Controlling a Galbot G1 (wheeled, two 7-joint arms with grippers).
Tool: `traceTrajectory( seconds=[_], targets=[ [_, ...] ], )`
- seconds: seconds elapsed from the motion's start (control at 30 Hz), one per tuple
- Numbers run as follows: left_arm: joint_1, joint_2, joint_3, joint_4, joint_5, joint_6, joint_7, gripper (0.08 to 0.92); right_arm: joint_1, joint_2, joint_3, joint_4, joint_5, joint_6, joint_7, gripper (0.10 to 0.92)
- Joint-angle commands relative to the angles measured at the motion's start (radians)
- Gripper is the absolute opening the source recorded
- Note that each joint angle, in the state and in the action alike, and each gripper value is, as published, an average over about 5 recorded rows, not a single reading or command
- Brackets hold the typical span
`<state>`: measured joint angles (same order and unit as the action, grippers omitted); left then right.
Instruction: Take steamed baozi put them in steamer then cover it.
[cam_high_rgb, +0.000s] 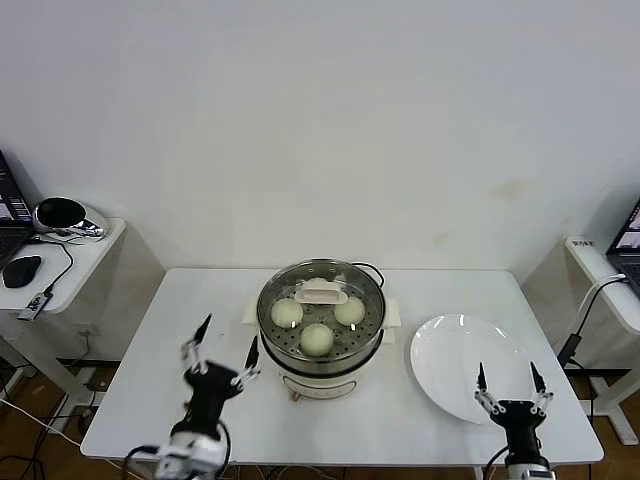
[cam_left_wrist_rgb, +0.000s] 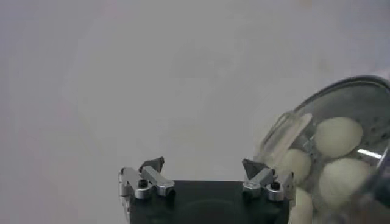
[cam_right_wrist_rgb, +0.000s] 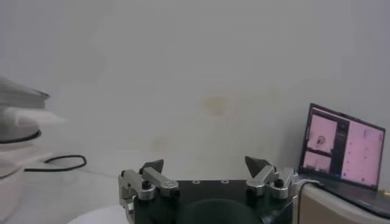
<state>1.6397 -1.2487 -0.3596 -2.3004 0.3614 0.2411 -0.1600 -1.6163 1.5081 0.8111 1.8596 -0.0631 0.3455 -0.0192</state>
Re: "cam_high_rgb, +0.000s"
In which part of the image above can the small grey usb hub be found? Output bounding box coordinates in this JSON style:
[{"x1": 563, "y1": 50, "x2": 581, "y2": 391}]
[{"x1": 17, "y1": 289, "x2": 54, "y2": 322}]

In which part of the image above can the white side table with label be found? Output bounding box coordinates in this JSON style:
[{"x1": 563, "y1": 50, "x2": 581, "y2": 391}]
[{"x1": 519, "y1": 234, "x2": 640, "y2": 446}]

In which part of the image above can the perforated steel steamer basket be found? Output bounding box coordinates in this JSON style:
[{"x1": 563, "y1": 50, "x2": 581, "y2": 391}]
[{"x1": 256, "y1": 258, "x2": 389, "y2": 375}]

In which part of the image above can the black laptop beside chrome device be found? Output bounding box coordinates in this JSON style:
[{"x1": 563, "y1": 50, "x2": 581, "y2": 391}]
[{"x1": 0, "y1": 148, "x2": 36, "y2": 269}]

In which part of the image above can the cream electric cooker base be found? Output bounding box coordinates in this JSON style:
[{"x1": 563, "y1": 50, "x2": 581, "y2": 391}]
[{"x1": 242, "y1": 294, "x2": 403, "y2": 404}]

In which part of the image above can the white laptop cable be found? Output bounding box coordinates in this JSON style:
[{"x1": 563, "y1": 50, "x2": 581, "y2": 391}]
[{"x1": 573, "y1": 272, "x2": 627, "y2": 337}]

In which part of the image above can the black computer mouse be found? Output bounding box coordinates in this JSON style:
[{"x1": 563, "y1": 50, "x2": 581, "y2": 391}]
[{"x1": 2, "y1": 254, "x2": 44, "y2": 290}]

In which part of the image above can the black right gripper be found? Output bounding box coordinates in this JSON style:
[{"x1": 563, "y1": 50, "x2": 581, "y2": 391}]
[{"x1": 472, "y1": 362, "x2": 556, "y2": 455}]

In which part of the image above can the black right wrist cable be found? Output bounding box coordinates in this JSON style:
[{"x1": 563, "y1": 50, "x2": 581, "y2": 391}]
[{"x1": 482, "y1": 447, "x2": 511, "y2": 480}]

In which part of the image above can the large white plate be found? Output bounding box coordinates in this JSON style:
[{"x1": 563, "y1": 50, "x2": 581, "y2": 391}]
[{"x1": 410, "y1": 313, "x2": 536, "y2": 426}]

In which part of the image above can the white floor cable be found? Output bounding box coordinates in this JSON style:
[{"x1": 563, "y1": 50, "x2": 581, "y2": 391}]
[{"x1": 0, "y1": 397, "x2": 84, "y2": 447}]

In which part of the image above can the thin black usb cable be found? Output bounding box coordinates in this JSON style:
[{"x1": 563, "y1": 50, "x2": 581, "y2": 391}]
[{"x1": 27, "y1": 234, "x2": 75, "y2": 296}]

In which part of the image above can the black laptop with white cable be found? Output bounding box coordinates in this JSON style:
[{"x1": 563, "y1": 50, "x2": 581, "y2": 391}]
[{"x1": 605, "y1": 197, "x2": 640, "y2": 294}]

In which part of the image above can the white side table with mouse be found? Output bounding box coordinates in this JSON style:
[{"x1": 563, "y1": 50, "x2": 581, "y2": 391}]
[{"x1": 0, "y1": 215, "x2": 167, "y2": 416}]

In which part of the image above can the black power adapter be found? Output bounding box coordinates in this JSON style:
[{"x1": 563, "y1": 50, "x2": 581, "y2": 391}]
[{"x1": 558, "y1": 329, "x2": 584, "y2": 369}]

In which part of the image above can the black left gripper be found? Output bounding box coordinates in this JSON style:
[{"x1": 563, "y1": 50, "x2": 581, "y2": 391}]
[{"x1": 169, "y1": 313, "x2": 262, "y2": 441}]

